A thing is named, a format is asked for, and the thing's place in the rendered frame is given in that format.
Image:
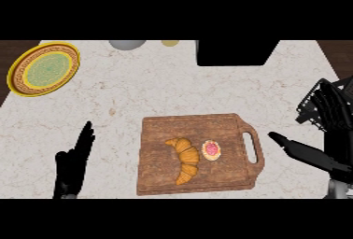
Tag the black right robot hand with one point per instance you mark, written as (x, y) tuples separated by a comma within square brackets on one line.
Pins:
[(316, 155)]

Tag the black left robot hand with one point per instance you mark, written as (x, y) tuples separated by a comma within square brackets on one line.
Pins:
[(71, 168)]

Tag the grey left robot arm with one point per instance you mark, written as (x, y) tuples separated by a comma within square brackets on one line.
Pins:
[(68, 196)]

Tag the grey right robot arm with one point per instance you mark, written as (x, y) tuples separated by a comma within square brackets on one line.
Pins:
[(338, 189)]

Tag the pink frosted cupcake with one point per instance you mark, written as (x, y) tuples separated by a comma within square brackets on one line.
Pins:
[(211, 150)]

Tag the brown wooden cutting board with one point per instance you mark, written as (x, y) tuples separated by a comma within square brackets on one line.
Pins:
[(196, 154)]

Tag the golden croissant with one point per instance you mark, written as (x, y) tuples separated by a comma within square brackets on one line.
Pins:
[(186, 159)]

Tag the yellow rimmed patterned plate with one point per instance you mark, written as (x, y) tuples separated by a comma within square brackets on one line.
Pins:
[(44, 69)]

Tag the black appliance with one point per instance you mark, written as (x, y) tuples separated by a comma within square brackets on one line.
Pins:
[(233, 52)]

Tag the grey round object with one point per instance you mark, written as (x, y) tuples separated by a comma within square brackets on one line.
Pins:
[(126, 44)]

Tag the pale yellow round object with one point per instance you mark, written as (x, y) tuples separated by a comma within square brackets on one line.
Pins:
[(170, 43)]

